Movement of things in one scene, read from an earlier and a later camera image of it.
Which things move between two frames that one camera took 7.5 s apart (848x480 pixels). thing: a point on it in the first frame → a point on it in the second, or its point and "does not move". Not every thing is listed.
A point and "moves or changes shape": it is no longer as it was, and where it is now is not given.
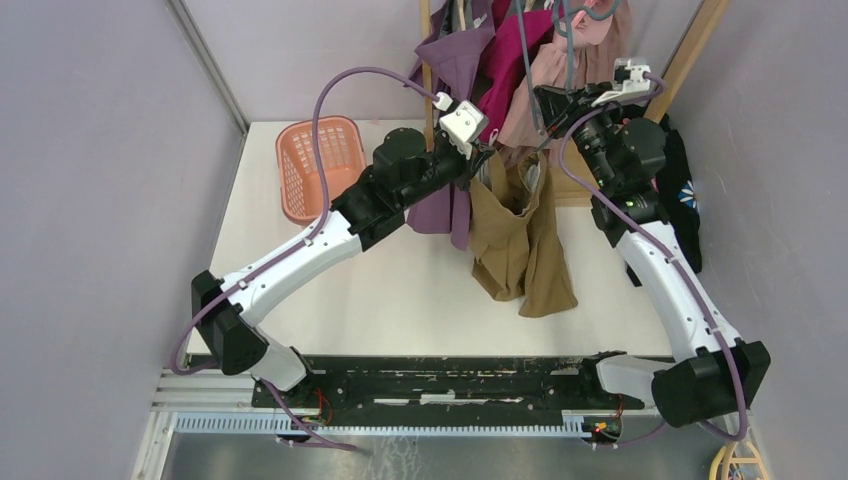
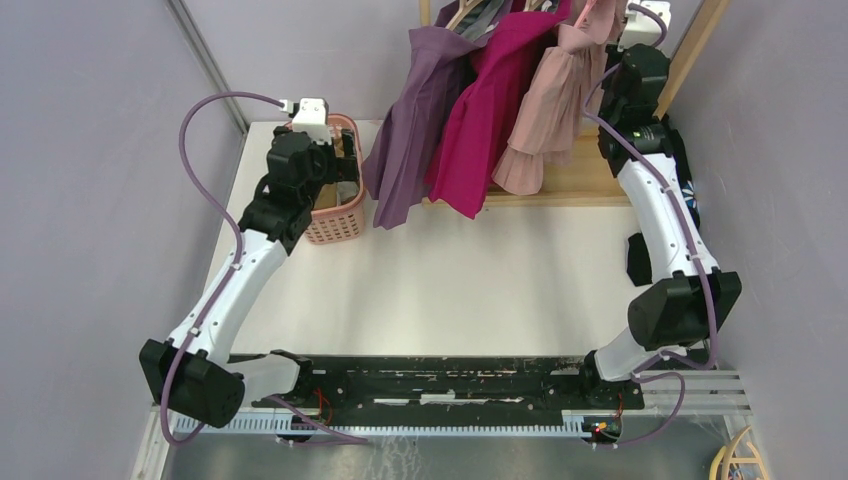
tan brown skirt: (514, 233) moves or changes shape
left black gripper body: (445, 165) → (332, 168)
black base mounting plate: (440, 384) does not move
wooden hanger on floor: (724, 455) does not move
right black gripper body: (578, 102) → (607, 112)
